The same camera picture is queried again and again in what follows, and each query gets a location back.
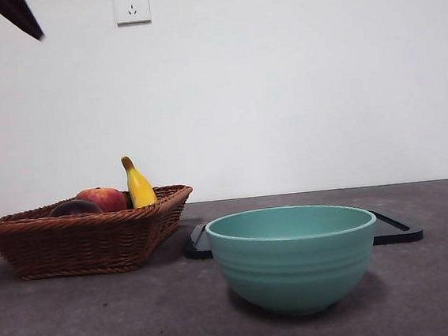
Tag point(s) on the dark purple plum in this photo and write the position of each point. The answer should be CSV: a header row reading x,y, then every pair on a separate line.
x,y
75,209

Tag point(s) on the black rectangular tray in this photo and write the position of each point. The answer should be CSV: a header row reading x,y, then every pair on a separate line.
x,y
393,233

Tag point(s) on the red apple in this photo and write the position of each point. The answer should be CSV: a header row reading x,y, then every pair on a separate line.
x,y
106,198

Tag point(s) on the teal ribbed bowl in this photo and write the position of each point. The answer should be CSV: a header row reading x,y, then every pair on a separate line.
x,y
295,272

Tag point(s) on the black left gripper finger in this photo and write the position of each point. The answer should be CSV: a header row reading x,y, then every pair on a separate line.
x,y
20,14

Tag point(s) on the white wall socket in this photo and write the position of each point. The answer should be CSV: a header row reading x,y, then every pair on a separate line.
x,y
132,6

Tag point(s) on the yellow banana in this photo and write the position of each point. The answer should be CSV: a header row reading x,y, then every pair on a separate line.
x,y
140,190

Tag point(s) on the brown wicker basket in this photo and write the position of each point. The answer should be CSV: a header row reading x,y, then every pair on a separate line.
x,y
80,245

